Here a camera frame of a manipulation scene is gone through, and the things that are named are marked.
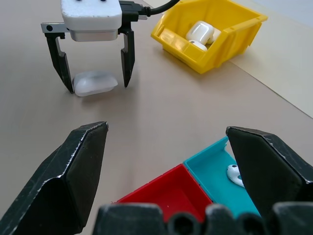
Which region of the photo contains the small teal plastic tray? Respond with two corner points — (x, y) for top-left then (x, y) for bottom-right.
(182, 136), (262, 219)

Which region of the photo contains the small red plastic tray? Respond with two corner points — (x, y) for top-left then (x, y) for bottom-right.
(116, 164), (214, 223)

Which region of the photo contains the white earbud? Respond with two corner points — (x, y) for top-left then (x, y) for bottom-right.
(226, 164), (246, 188)

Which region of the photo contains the glossy white earbud case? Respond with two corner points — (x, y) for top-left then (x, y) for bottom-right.
(188, 39), (208, 52)
(206, 26), (222, 45)
(185, 20), (215, 45)

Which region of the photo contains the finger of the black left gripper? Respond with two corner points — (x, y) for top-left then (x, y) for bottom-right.
(118, 27), (136, 88)
(45, 32), (75, 94)

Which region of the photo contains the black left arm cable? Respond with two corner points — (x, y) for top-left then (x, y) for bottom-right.
(133, 0), (180, 21)

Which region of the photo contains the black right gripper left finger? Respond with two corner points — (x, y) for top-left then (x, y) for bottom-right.
(0, 121), (109, 235)

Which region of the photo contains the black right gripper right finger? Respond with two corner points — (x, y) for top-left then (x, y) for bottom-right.
(225, 126), (313, 217)

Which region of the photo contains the yellow plastic bin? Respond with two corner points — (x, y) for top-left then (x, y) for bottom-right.
(150, 0), (268, 75)

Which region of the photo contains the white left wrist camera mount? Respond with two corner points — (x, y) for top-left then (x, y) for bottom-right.
(60, 0), (123, 43)

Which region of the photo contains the translucent white earbud case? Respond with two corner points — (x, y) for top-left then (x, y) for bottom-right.
(73, 70), (119, 97)

